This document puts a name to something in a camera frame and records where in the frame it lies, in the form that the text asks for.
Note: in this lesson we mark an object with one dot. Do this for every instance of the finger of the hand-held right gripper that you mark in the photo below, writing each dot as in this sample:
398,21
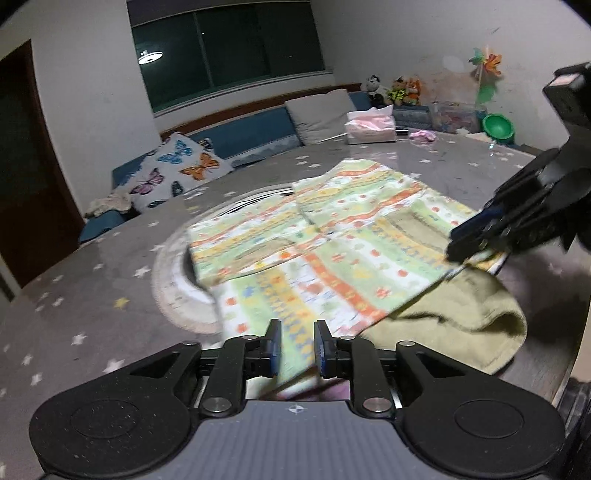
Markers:
526,184
498,233

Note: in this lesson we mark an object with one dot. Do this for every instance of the round black induction cooktop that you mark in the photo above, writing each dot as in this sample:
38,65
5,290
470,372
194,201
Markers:
198,300

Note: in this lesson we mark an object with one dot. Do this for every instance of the plain white pillow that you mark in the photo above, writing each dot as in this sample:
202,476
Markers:
318,115

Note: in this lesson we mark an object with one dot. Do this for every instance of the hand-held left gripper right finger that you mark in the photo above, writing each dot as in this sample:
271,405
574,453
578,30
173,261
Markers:
320,351

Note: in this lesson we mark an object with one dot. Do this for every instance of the blue sofa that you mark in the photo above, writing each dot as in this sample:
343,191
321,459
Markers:
258,124

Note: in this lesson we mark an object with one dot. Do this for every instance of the small pink cloth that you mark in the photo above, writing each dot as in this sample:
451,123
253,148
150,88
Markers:
422,135

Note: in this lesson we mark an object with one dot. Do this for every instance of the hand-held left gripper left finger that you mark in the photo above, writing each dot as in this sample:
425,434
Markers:
275,351

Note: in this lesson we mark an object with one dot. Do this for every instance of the green plastic bowl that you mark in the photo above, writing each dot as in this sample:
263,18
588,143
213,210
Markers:
498,127

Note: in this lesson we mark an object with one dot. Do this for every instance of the brown wooden door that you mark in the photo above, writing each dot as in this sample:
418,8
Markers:
32,161

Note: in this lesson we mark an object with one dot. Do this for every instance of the patterned yellow garment olive lining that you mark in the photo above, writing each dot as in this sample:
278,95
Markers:
323,258

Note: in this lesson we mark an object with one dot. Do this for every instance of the orange and yellow plush toys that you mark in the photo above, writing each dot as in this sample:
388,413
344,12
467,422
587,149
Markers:
397,92

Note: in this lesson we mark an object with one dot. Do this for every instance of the colourful pinwheel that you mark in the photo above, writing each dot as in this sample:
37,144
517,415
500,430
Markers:
485,69

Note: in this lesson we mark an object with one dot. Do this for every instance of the crumpled cream cloth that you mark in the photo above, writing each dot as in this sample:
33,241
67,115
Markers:
111,203

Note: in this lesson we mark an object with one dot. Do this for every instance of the grey star tablecloth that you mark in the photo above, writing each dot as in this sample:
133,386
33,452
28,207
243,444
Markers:
92,286

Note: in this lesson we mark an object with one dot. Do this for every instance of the panda plush toy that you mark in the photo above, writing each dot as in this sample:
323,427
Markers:
376,87

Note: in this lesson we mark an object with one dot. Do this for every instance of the butterfly print pillow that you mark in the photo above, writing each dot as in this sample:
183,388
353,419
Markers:
175,170

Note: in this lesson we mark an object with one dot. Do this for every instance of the pink tissue pack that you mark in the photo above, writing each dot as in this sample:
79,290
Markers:
369,131

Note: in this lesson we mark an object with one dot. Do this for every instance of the dark glass window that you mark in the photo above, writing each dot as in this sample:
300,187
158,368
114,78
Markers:
231,46

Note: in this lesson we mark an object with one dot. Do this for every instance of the clear plastic storage box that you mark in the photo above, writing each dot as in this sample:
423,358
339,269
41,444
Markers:
455,117

